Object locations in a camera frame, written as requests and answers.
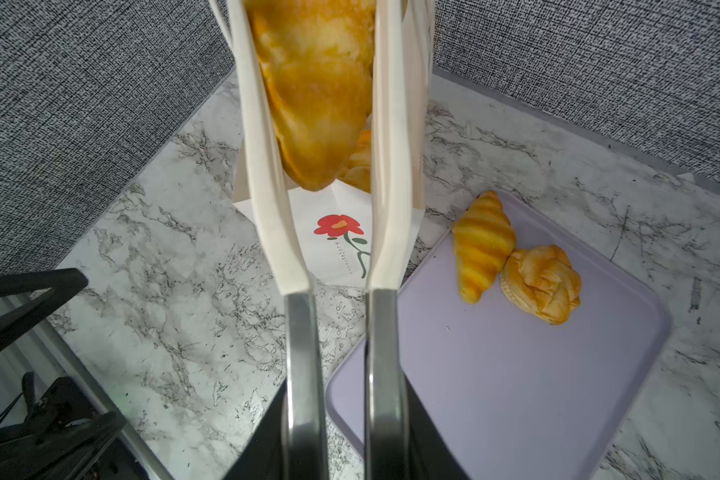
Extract twisted bun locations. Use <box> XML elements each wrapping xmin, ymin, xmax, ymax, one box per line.
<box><xmin>500</xmin><ymin>245</ymin><xmax>582</xmax><ymax>325</ymax></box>

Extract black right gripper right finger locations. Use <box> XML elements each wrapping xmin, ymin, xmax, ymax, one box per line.
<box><xmin>405</xmin><ymin>379</ymin><xmax>468</xmax><ymax>480</ymax></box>

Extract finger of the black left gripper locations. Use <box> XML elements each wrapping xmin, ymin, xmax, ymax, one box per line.
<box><xmin>0</xmin><ymin>268</ymin><xmax>90</xmax><ymax>370</ymax></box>

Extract white paper bag with rose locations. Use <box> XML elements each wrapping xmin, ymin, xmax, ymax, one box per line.
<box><xmin>211</xmin><ymin>1</ymin><xmax>435</xmax><ymax>294</ymax></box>

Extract croissant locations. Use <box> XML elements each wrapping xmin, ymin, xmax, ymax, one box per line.
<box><xmin>452</xmin><ymin>190</ymin><xmax>516</xmax><ymax>304</ymax></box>
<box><xmin>245</xmin><ymin>1</ymin><xmax>376</xmax><ymax>191</ymax></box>

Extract striped long bread roll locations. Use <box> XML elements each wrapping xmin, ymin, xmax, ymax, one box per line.
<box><xmin>337</xmin><ymin>129</ymin><xmax>372</xmax><ymax>193</ymax></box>

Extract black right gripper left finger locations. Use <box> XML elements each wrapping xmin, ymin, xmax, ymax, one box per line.
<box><xmin>223</xmin><ymin>383</ymin><xmax>287</xmax><ymax>480</ymax></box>

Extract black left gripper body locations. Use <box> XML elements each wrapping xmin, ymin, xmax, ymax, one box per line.
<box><xmin>0</xmin><ymin>372</ymin><xmax>149</xmax><ymax>479</ymax></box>

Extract white and metal tongs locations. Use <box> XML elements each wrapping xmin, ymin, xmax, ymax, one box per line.
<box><xmin>224</xmin><ymin>0</ymin><xmax>436</xmax><ymax>480</ymax></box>

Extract lilac plastic tray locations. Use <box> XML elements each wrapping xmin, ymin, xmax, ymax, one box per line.
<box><xmin>325</xmin><ymin>190</ymin><xmax>674</xmax><ymax>480</ymax></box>

